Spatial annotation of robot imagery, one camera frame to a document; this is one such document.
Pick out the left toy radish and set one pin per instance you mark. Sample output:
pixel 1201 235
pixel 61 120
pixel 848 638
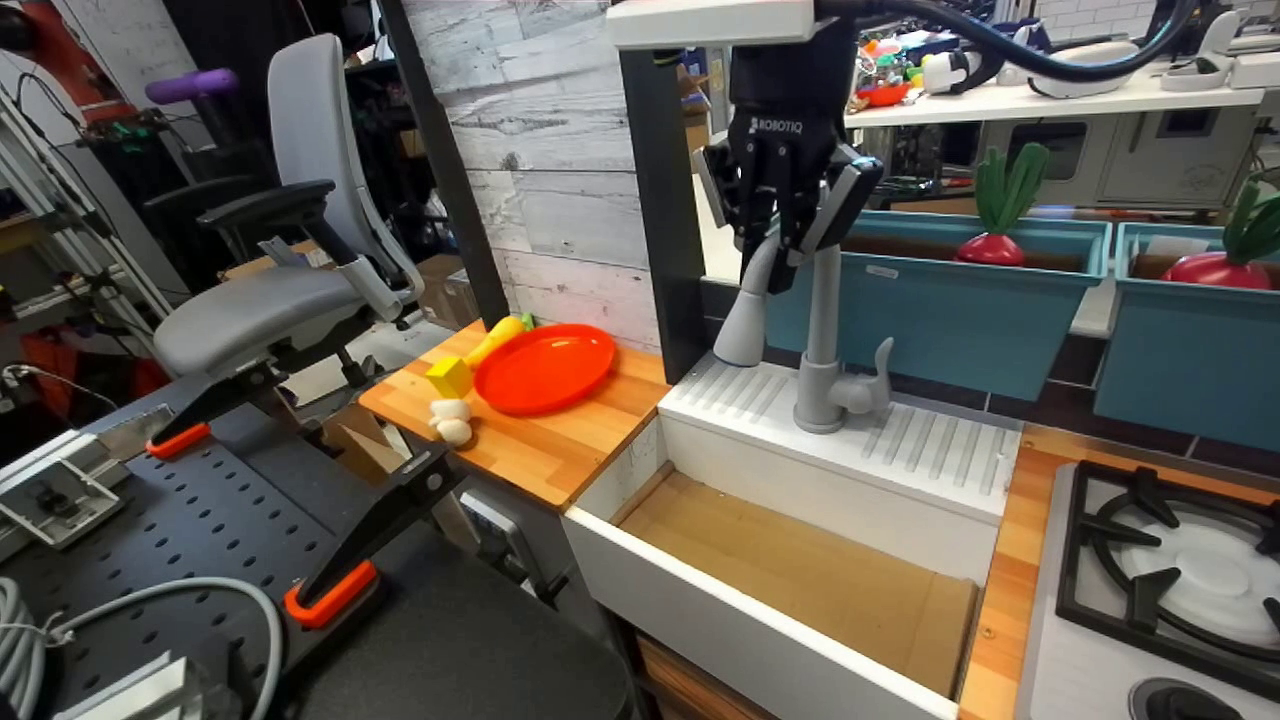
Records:
pixel 1006 190

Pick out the wooden counter board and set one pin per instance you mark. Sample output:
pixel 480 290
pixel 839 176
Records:
pixel 551 456

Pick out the grey toy tap faucet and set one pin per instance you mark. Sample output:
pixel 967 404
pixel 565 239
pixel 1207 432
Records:
pixel 826 398

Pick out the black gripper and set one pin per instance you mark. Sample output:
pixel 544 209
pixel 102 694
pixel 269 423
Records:
pixel 785 120

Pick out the near black orange clamp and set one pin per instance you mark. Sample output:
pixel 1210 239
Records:
pixel 348 568

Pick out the yellow toy corn cob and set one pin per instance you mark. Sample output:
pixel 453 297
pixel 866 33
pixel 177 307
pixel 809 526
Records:
pixel 497 338

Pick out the white background table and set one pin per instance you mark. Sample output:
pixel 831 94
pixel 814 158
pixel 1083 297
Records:
pixel 1133 146

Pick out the white toy sink basin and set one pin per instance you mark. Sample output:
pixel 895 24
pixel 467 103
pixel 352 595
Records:
pixel 821 579

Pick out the far black orange clamp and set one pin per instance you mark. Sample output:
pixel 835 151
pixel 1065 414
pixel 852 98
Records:
pixel 195 423

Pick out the toy radish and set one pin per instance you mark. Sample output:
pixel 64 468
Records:
pixel 1006 190
pixel 1248 239

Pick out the black perforated work table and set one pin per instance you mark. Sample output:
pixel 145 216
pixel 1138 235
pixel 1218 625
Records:
pixel 196 558

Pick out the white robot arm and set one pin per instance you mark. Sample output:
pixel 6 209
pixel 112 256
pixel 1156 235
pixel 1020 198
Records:
pixel 729 24

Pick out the left teal planter box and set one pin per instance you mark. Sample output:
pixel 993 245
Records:
pixel 968 327

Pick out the small grey mount plate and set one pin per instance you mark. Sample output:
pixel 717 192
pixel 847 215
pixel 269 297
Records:
pixel 57 506

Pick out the yellow toy block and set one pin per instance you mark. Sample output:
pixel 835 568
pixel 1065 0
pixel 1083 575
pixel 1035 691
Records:
pixel 450 378

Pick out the orange plastic plate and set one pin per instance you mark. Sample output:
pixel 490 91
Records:
pixel 544 371

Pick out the right toy radish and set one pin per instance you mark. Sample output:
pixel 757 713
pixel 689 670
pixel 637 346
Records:
pixel 1248 239

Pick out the toy gas stove top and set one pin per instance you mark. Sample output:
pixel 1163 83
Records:
pixel 1152 602

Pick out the grey office chair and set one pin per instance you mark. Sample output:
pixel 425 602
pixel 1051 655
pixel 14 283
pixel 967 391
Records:
pixel 335 263

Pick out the teal planter box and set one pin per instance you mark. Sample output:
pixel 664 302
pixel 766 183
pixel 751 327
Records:
pixel 968 327
pixel 1189 358

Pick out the right teal planter box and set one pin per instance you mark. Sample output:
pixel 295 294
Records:
pixel 1189 358

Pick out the black orange clamp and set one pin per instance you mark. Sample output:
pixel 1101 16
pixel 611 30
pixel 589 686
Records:
pixel 195 423
pixel 348 568

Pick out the black vertical post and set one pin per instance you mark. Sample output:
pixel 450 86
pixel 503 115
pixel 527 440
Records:
pixel 664 209

